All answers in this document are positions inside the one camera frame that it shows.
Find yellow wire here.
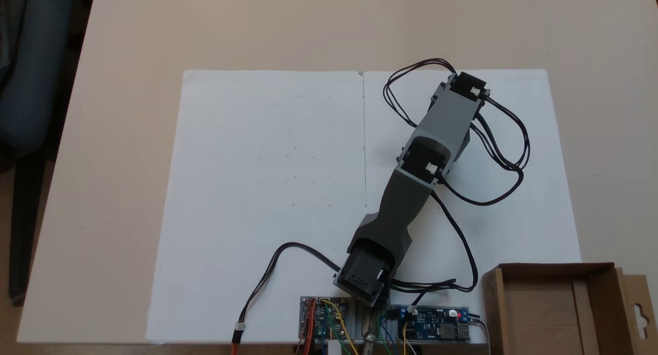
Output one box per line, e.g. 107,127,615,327
321,299,361,355

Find brown cardboard box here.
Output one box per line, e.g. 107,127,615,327
481,263,658,355

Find orange wires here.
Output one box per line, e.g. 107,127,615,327
301,301,316,355

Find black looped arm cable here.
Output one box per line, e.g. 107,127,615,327
382,58,459,129
388,191,479,295
437,96,531,207

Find dark blue chair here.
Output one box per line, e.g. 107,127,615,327
0,0,97,307

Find black cable with white connector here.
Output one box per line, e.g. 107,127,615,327
231,241,344,355

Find metal table clamp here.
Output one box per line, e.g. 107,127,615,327
362,316,380,355

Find blue circuit board with wires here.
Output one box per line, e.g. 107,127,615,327
299,295,350,342

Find long blue circuit board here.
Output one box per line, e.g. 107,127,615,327
395,306,471,343

